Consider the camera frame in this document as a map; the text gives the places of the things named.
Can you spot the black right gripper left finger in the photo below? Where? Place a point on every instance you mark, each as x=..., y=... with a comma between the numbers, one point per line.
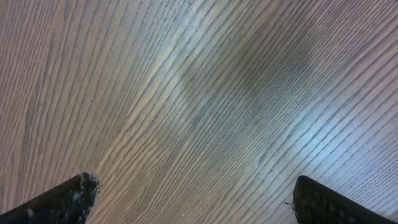
x=70, y=203

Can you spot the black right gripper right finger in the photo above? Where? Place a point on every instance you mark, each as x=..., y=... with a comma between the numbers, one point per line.
x=315, y=203

